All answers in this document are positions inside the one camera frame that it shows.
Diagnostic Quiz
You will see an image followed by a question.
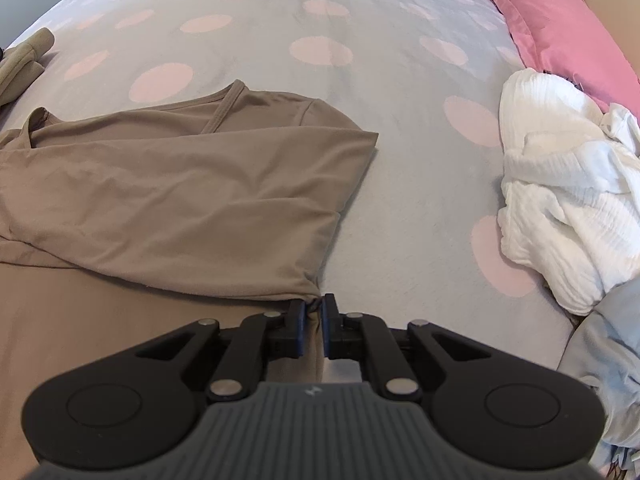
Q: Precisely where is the white crinkled cloth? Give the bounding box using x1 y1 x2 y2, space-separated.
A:
497 67 640 317

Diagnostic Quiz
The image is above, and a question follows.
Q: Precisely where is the pink pillow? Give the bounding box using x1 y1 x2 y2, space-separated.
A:
462 0 640 114

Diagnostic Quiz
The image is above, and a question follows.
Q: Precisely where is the taupe v-neck top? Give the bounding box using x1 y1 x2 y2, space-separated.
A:
0 79 380 480

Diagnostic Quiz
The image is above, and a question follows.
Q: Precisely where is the light blue cloth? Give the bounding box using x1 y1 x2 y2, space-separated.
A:
559 280 640 480

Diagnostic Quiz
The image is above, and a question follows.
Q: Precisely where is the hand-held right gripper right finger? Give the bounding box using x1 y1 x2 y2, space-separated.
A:
323 293 493 402

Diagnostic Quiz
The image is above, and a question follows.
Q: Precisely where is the grey bedspread with pink dots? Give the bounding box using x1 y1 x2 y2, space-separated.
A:
0 0 601 391

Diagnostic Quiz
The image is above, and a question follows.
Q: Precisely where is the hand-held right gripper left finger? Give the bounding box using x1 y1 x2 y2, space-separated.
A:
136 299 307 403

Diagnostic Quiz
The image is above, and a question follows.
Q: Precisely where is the beige sweatshirt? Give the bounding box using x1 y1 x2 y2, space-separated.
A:
0 27 57 107

